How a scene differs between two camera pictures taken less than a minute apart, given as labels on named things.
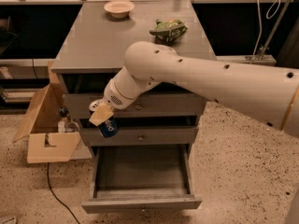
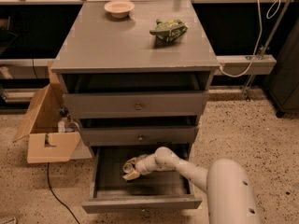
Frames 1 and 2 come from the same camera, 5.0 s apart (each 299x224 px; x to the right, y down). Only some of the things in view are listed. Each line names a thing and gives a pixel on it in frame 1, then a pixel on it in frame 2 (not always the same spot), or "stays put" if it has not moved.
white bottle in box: (62, 126) stays put
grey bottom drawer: (141, 177) stays put
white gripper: (112, 96) to (142, 166)
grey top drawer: (79, 90) stays put
